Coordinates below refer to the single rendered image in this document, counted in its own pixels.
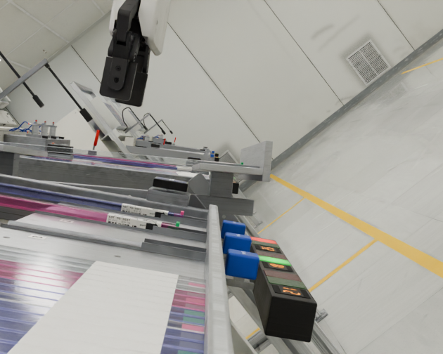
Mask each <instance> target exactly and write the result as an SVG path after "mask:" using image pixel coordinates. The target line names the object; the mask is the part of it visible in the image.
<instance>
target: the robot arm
mask: <svg viewBox="0 0 443 354"><path fill-rule="evenodd" d="M170 3H171V0H114V1H113V7H112V11H111V16H110V26H109V32H110V35H111V37H112V40H111V42H110V45H109V47H108V56H109V57H107V56H106V59H105V66H104V70H103V76H102V80H101V87H100V91H99V93H100V94H101V95H102V96H105V97H109V98H115V101H116V102H117V103H122V104H125V105H131V106H135V107H141V106H142V103H143V97H144V93H145V90H146V83H147V79H148V67H149V60H150V50H151V51H152V52H153V54H154V55H156V56H159V55H160V54H161V53H162V48H163V44H164V39H165V31H166V26H167V19H168V15H169V7H170ZM111 57H112V58H111Z"/></svg>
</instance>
